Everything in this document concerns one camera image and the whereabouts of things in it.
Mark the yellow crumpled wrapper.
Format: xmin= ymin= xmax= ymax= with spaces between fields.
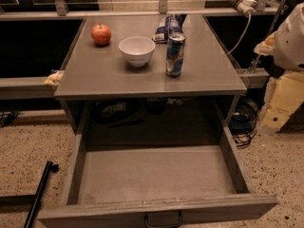
xmin=45 ymin=70 xmax=64 ymax=86

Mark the white bowl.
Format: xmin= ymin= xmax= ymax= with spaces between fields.
xmin=119 ymin=36 xmax=156 ymax=67

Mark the redbull can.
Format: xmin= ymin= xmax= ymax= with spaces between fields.
xmin=166 ymin=32 xmax=186 ymax=77

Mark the red apple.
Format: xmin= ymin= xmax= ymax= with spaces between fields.
xmin=91 ymin=24 xmax=111 ymax=46

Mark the blue chip bag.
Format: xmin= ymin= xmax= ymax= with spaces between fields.
xmin=152 ymin=13 xmax=186 ymax=44

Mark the white cable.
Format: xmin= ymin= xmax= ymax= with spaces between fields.
xmin=226 ymin=11 xmax=253 ymax=57

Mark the white power strip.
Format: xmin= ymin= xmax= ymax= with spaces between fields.
xmin=228 ymin=0 xmax=257 ymax=15

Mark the black drawer handle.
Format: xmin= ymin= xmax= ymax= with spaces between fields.
xmin=144 ymin=211 xmax=182 ymax=228

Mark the grey cabinet table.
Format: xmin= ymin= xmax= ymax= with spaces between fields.
xmin=53 ymin=13 xmax=248 ymax=135

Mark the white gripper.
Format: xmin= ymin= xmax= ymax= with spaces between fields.
xmin=254 ymin=3 xmax=304 ymax=132

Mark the grey metal rail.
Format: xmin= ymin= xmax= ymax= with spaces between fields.
xmin=0 ymin=77 xmax=56 ymax=100

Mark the black bar on floor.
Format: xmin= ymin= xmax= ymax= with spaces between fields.
xmin=23 ymin=161 xmax=59 ymax=228

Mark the grey open drawer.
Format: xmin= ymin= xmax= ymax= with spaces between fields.
xmin=38 ymin=129 xmax=277 ymax=228

